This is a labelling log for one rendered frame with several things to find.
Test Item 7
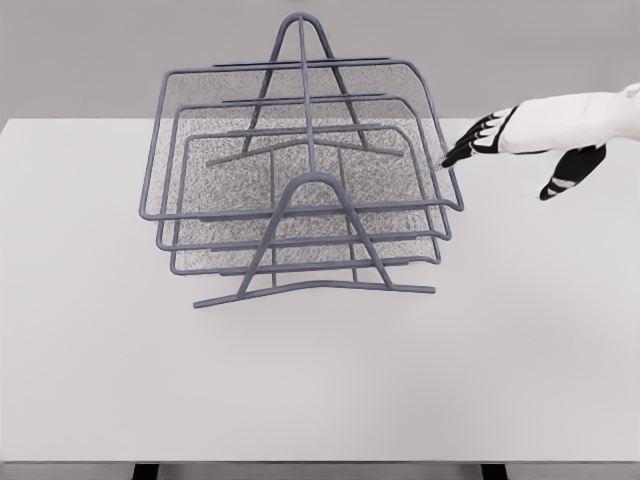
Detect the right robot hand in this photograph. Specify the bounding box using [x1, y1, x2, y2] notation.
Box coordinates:
[440, 91, 620, 203]

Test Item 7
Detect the large grey mesh folder tray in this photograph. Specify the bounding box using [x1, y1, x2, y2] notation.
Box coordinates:
[136, 59, 467, 223]

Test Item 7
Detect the medium grey mesh folder tray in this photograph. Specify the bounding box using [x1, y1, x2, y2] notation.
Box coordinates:
[155, 93, 454, 252]

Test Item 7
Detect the small grey mesh folder tray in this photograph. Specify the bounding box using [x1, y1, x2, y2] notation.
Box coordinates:
[169, 124, 444, 277]

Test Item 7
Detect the grey wire tray rack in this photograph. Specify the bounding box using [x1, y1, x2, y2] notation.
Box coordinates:
[192, 10, 436, 310]

